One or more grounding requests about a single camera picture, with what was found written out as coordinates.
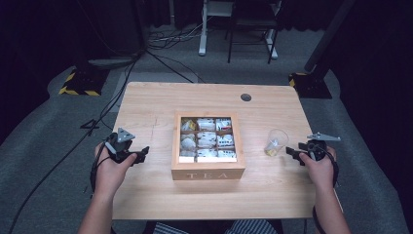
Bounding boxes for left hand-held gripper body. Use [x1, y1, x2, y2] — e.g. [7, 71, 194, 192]
[105, 127, 137, 164]

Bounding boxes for bundle of floor cables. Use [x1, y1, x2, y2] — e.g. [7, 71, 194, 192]
[148, 16, 213, 51]

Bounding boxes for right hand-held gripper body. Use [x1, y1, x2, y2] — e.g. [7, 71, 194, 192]
[298, 132, 341, 162]

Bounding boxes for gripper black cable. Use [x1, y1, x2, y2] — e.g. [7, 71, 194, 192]
[311, 147, 341, 234]
[90, 141, 113, 193]

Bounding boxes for black yellow striped stand base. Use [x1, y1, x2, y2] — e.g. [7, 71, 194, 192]
[287, 71, 333, 99]
[57, 66, 110, 98]

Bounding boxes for person's striped shorts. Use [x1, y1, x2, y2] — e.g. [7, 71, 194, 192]
[152, 219, 279, 234]

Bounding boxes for group of white tea bags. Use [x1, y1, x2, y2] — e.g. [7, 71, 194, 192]
[180, 117, 238, 160]

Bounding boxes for person's left hand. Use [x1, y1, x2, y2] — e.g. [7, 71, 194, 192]
[94, 142, 138, 198]

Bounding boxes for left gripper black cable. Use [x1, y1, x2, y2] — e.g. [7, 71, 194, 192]
[90, 141, 113, 193]

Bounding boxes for dark slanted stand pole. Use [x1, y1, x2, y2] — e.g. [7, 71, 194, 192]
[304, 0, 357, 73]

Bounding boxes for thin black floor cable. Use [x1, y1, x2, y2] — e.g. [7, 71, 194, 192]
[145, 50, 207, 84]

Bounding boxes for black metal chair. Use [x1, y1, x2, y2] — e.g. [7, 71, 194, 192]
[226, 0, 282, 64]

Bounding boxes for wooden tea box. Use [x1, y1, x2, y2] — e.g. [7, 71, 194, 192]
[170, 110, 246, 181]

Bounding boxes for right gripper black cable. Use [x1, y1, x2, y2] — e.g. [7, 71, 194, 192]
[311, 147, 341, 234]

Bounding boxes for white desk frame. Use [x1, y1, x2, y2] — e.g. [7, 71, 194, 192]
[198, 0, 282, 60]

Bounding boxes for clear plastic cup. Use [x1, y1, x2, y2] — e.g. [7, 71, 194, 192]
[263, 129, 289, 158]

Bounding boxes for long black floor cable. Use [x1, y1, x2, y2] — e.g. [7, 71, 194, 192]
[8, 52, 144, 234]

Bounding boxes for person's right hand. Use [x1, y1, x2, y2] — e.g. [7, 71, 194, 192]
[299, 145, 336, 193]

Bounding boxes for yellow tea bag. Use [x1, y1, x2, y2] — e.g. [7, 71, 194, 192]
[265, 138, 281, 157]

